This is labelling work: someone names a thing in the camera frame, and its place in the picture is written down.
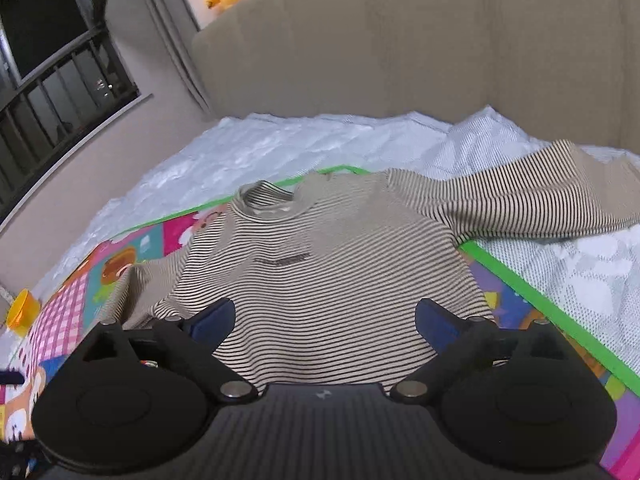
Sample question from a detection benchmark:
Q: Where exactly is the grey curtain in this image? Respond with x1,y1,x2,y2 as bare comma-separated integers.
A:
127,0,216,121

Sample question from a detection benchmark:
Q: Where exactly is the white textured bed cover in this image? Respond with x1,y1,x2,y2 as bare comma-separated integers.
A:
30,105,640,386

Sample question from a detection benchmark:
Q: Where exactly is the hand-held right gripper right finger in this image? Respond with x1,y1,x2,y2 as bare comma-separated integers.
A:
390,297,568,403

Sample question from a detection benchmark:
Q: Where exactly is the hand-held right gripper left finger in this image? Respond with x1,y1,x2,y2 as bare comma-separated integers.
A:
82,297,258,403

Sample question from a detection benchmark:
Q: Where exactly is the colourful cartoon play mat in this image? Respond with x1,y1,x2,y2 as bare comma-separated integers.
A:
0,165,640,480

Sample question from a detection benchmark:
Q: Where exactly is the window with dark railing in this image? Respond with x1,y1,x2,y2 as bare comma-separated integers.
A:
0,0,141,221

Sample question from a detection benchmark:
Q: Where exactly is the beige black striped shirt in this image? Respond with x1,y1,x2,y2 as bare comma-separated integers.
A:
107,140,640,396

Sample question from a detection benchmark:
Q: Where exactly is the beige padded headboard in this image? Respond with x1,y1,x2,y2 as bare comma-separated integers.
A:
192,0,640,156

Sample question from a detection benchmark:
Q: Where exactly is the yellow plastic toy cup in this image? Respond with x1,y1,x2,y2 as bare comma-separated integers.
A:
6,289,41,336

